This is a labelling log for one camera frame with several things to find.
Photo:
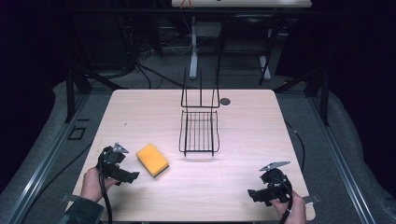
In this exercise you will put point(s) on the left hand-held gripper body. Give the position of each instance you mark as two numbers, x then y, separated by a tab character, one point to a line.
109	158

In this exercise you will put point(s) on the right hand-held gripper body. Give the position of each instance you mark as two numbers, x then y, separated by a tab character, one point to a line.
277	183

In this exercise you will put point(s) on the yellow sponge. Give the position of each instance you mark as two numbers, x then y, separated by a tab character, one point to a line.
152	160

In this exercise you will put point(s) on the person's right hand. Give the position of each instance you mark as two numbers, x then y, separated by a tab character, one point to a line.
294	208

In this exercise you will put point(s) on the person's left hand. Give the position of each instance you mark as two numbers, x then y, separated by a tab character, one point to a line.
93	186

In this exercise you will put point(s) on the black metal stand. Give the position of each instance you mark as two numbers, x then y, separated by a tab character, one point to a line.
325	99
70	96

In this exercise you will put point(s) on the dark round table grommet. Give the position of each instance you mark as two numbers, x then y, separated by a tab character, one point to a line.
225	101

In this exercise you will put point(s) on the white desk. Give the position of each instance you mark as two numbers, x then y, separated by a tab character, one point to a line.
193	62

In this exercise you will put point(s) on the black stool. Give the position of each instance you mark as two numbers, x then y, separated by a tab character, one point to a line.
249	18

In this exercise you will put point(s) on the metal table bracket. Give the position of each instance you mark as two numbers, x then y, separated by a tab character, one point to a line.
312	199
71	198

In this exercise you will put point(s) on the aluminium floor rail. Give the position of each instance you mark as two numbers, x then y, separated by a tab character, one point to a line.
342	161
46	155

